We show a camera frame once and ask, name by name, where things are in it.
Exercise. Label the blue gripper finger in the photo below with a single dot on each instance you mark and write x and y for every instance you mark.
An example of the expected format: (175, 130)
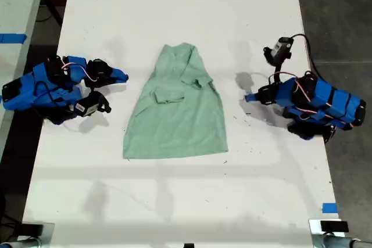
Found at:
(107, 81)
(266, 100)
(267, 89)
(110, 71)

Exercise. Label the pale green t-shirt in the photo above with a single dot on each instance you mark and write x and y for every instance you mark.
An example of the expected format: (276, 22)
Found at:
(174, 120)

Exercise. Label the blue and black arm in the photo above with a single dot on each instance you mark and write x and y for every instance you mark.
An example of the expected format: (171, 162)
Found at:
(340, 102)
(23, 92)

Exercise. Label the long blue tape strip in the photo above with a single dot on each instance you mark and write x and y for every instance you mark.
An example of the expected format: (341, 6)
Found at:
(11, 38)

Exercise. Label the short blue tape piece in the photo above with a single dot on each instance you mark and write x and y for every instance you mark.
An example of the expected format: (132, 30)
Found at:
(330, 208)

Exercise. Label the metal clamp plate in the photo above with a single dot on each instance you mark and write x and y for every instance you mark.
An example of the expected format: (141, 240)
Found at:
(315, 230)
(48, 235)

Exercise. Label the small black box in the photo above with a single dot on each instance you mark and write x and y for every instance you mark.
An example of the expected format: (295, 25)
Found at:
(32, 229)
(334, 226)

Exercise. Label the grey metal pipe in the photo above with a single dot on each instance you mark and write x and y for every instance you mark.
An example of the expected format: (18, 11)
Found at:
(17, 243)
(343, 242)

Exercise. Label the short black camera stalk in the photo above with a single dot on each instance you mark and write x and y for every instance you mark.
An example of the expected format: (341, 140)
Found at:
(274, 62)
(103, 104)

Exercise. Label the black camera box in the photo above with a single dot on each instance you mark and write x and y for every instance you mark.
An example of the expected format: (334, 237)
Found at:
(282, 47)
(85, 108)

